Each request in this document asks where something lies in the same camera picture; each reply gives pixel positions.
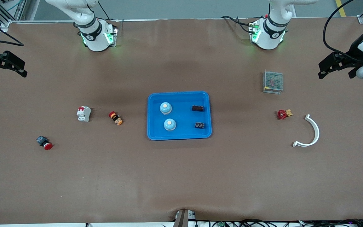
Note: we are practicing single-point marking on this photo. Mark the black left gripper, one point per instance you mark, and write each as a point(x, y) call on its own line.
point(354, 52)

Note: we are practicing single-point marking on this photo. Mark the blue desk bell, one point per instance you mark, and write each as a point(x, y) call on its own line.
point(169, 125)
point(165, 108)

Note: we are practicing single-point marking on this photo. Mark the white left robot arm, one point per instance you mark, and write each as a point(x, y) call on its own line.
point(271, 33)

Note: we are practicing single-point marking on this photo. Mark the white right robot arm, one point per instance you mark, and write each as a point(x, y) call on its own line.
point(95, 37)

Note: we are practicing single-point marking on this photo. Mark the blue plastic tray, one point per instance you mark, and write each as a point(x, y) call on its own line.
point(184, 132)

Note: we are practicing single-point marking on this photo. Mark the metal mesh power supply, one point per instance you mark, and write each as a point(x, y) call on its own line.
point(273, 81)

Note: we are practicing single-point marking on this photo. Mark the white curved plastic piece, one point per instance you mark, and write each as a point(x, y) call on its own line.
point(317, 132)

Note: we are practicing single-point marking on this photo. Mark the red mushroom push button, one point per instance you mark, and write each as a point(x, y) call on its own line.
point(44, 142)

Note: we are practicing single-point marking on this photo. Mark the orange black emergency stop button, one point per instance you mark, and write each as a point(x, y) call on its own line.
point(116, 118)

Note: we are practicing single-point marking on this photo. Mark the brown table mat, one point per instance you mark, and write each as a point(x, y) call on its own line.
point(181, 176)

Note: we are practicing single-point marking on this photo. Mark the metal table edge clamp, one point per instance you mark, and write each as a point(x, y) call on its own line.
point(184, 219)

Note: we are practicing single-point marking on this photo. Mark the white circuit breaker red switch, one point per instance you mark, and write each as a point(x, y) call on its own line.
point(83, 114)

